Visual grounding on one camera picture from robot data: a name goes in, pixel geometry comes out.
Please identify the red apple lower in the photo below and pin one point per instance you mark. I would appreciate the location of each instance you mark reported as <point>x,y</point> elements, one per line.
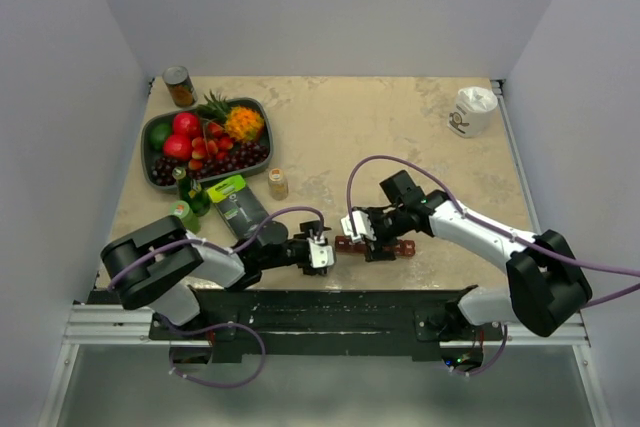
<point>178,146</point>

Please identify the red apple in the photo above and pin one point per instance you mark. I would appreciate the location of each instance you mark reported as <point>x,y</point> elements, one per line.
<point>178,146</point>
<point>187,124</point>

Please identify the small pill bottle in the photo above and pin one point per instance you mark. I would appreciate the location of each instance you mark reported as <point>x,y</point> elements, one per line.
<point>278,184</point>

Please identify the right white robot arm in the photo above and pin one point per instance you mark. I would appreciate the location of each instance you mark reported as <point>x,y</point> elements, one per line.
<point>545,287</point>

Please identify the green lime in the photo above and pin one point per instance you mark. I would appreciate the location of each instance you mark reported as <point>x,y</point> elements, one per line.
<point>158,135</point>

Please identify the green glass bottle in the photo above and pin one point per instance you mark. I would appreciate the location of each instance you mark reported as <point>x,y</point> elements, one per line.
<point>191,192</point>

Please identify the grey fruit tray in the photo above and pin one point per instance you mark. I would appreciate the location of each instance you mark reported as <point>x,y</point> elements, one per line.
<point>216,109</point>

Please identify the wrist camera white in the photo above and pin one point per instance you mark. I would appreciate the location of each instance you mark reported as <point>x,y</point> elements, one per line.
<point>356,226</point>
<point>321,253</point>

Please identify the green cap bottle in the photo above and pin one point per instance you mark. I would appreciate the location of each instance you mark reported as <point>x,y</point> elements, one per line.
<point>185,214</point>

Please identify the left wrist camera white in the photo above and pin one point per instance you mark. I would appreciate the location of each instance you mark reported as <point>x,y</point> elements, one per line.
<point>321,253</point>

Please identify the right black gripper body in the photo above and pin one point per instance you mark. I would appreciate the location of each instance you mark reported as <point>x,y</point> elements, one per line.
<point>391,230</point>

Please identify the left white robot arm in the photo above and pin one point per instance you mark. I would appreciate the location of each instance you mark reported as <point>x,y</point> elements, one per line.
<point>148,267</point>

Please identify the red apple upper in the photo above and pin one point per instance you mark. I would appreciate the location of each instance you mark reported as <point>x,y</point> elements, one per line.
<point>187,124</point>

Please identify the orange spiky fruit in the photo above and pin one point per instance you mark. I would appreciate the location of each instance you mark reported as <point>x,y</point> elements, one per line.
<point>244,124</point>

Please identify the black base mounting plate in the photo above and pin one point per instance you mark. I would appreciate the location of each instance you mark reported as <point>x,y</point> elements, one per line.
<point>419,324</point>

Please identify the tin can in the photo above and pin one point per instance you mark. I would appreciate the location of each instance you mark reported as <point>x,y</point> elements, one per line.
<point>180,86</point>

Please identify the white paper cup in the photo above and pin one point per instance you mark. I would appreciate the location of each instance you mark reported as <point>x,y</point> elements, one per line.
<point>472,112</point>

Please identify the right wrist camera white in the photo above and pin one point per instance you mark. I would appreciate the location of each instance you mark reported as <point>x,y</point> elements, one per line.
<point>356,226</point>

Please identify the razor package box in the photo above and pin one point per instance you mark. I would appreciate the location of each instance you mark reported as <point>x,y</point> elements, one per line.
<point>237,205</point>

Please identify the strawberries pile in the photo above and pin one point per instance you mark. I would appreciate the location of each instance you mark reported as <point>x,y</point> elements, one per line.
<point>213,144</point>

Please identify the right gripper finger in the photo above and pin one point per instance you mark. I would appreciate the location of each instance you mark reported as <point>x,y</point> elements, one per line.
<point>373,215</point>
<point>375,252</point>

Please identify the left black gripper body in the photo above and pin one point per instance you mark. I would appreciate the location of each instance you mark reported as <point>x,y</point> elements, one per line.
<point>299,244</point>

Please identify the red weekly pill organizer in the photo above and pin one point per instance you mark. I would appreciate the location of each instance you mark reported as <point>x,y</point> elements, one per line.
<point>402,248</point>

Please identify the dark grape bunch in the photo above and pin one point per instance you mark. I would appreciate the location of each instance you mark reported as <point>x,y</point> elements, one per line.
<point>247,160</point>

